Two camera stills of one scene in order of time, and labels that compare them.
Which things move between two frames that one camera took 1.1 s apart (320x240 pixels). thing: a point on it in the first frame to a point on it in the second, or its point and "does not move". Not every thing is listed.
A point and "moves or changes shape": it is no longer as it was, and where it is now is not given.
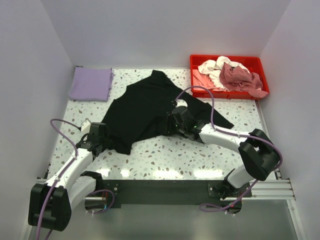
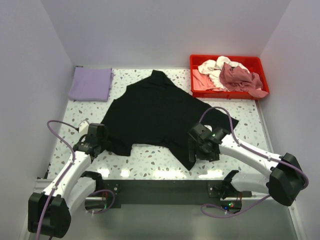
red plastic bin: (254, 63) does not move
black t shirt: (141, 109) moves or changes shape
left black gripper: (106, 144) does not move
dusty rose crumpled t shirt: (238, 79) does not move
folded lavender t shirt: (92, 84) does not move
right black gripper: (170, 128) to (211, 156)
